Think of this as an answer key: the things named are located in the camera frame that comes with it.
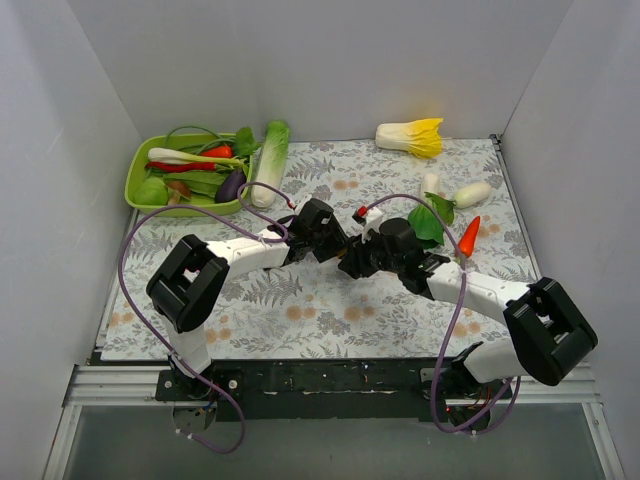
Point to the green bok choy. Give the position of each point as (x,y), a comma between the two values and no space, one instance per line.
(428,230)

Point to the round green cabbage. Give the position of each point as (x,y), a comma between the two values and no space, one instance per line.
(151,192)

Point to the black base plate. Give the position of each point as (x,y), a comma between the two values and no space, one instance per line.
(327,388)

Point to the red chili pepper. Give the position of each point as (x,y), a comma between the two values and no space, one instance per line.
(181,168)

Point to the white green leek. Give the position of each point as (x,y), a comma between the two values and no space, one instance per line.
(170,156)

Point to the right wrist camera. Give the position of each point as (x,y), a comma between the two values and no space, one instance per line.
(370,220)

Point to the white radish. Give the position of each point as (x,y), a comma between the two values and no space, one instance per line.
(471,194)

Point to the aluminium frame rail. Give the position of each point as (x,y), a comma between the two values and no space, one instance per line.
(136,386)

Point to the green leafy vegetable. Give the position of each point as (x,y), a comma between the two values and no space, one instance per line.
(202,183)

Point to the purple eggplant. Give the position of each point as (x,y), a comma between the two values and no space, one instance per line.
(228,190)

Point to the orange carrot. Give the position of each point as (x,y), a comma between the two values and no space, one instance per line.
(466,244)

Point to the yellow white cabbage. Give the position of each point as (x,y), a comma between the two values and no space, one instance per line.
(420,138)

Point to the green plastic tray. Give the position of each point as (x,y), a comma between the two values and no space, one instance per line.
(138,173)

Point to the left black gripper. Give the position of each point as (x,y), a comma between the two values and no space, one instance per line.
(329,245)

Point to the brown mushroom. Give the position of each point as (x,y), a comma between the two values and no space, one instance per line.
(178,191)

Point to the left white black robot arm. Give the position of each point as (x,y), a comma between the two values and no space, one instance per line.
(186,286)

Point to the green long beans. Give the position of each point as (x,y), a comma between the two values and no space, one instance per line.
(190,131)

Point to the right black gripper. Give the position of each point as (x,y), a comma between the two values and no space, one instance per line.
(358,258)

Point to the floral table mat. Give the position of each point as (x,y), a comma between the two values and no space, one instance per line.
(313,310)

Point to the green spinach leaf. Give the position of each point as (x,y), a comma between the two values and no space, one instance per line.
(245,144)

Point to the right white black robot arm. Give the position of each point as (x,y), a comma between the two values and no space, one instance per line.
(548,335)

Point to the small orange pepper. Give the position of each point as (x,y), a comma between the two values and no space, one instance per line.
(222,151)

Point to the green napa cabbage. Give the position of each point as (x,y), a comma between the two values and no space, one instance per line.
(272,163)

